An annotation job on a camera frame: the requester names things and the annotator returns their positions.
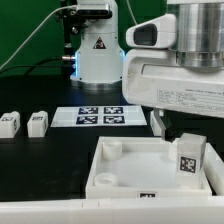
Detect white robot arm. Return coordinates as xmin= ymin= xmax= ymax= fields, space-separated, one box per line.
xmin=71 ymin=0 xmax=224 ymax=122

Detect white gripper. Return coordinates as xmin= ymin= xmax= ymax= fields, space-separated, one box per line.
xmin=122 ymin=49 xmax=224 ymax=142

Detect black camera stand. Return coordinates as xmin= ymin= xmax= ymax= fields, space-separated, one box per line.
xmin=55 ymin=0 xmax=93 ymax=76

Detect white cable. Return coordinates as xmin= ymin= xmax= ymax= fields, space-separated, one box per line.
xmin=0 ymin=4 xmax=78 ymax=72

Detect black cables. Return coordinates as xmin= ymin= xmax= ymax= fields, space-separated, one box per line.
xmin=0 ymin=57 xmax=75 ymax=76

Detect white square tabletop tray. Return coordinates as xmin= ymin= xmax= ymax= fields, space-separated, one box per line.
xmin=85 ymin=137 xmax=212 ymax=199

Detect white marker sheet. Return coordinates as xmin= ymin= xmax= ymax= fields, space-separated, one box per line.
xmin=51 ymin=106 xmax=147 ymax=127

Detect white L-shaped fence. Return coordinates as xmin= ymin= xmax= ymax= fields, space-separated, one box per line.
xmin=0 ymin=145 xmax=224 ymax=224

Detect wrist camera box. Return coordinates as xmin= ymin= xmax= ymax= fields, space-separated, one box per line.
xmin=126 ymin=14 xmax=177 ymax=49

